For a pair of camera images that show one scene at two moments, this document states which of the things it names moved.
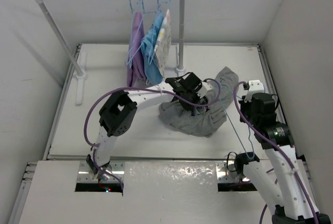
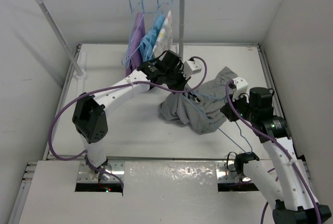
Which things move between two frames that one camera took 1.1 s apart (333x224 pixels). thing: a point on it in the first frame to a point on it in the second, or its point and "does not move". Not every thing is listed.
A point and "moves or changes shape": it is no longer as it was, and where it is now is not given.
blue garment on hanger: x=148 y=47 does not move
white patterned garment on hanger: x=163 y=45 does not move
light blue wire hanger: x=222 y=87 to x=196 y=107
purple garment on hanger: x=135 y=71 does not move
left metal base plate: x=85 y=175 does not move
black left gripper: x=196 y=99 to x=180 y=85
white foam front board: x=153 y=192 does not move
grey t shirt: x=210 y=120 moves or changes shape
